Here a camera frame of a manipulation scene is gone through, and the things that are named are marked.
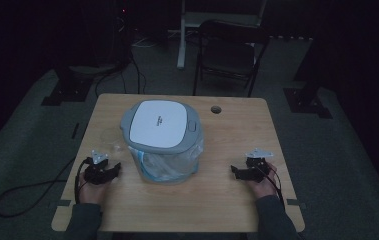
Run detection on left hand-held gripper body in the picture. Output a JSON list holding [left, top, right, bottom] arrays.
[[82, 149, 115, 186]]

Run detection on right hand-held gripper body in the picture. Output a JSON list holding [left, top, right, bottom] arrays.
[[239, 148, 274, 184]]

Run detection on person's right hand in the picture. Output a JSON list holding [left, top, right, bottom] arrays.
[[247, 162, 279, 200]]

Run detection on person's left hand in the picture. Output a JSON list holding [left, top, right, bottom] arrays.
[[76, 175, 112, 205]]

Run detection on clear plastic piece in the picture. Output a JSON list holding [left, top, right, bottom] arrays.
[[99, 128, 125, 155]]

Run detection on grey tape strip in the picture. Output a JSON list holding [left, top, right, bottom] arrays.
[[285, 198, 307, 207]]

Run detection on clear plastic trash bag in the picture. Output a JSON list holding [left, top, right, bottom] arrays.
[[128, 139, 205, 183]]

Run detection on black stand base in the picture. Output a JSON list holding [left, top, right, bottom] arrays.
[[283, 87, 333, 120], [40, 65, 95, 107]]

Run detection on black folding chair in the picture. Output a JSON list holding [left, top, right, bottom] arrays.
[[192, 20, 272, 98]]

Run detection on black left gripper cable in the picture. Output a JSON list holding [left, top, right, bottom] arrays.
[[0, 156, 90, 219]]

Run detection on black floor cables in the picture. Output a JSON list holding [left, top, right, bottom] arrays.
[[94, 49, 148, 97]]

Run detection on white floor cable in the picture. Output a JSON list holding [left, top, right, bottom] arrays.
[[131, 35, 161, 48]]

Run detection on white metal stand frame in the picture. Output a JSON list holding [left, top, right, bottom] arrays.
[[176, 0, 268, 70]]

